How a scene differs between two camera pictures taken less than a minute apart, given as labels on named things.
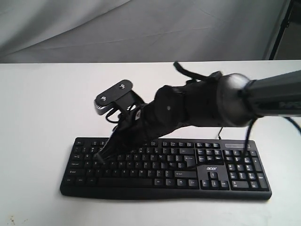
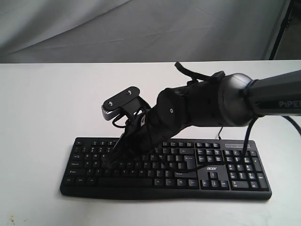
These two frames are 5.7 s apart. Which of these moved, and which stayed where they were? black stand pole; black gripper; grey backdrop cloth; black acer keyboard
Moved: black gripper
Stayed: black stand pole; grey backdrop cloth; black acer keyboard
